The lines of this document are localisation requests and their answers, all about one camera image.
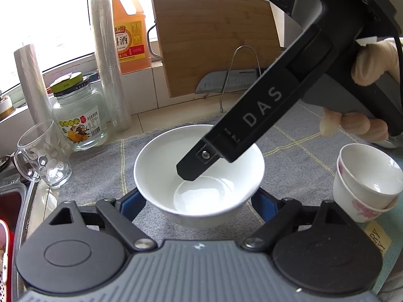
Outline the white porcelain bowl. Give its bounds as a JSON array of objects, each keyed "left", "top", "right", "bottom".
[{"left": 133, "top": 124, "right": 264, "bottom": 229}]

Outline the gloved right hand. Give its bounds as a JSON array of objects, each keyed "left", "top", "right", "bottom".
[{"left": 319, "top": 37, "right": 403, "bottom": 143}]

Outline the grey checked table cloth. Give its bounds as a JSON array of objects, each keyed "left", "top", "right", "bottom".
[{"left": 56, "top": 98, "right": 403, "bottom": 293}]

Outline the floral tea cup below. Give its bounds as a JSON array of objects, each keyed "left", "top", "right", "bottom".
[{"left": 333, "top": 171, "right": 398, "bottom": 223}]

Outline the glass mug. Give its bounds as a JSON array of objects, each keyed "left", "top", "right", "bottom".
[{"left": 13, "top": 120, "right": 72, "bottom": 188}]

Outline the red dish rack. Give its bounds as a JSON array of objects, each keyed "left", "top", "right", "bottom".
[{"left": 1, "top": 183, "right": 27, "bottom": 301}]

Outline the glass jar with label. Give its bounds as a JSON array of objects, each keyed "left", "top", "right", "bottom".
[{"left": 50, "top": 72, "right": 107, "bottom": 151}]

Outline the bamboo cutting board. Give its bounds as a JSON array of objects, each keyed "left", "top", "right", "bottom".
[{"left": 152, "top": 0, "right": 281, "bottom": 97}]

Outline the orange cooking wine jug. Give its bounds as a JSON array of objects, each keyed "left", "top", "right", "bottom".
[{"left": 112, "top": 0, "right": 152, "bottom": 74}]

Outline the stack of plastic cups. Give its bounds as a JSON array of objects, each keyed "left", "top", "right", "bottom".
[{"left": 88, "top": 0, "right": 132, "bottom": 132}]

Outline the metal wire board stand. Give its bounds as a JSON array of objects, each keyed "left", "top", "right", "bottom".
[{"left": 219, "top": 45, "right": 262, "bottom": 113}]

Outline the santoku knife black handle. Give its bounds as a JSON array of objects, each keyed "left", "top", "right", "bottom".
[{"left": 195, "top": 67, "right": 266, "bottom": 94}]

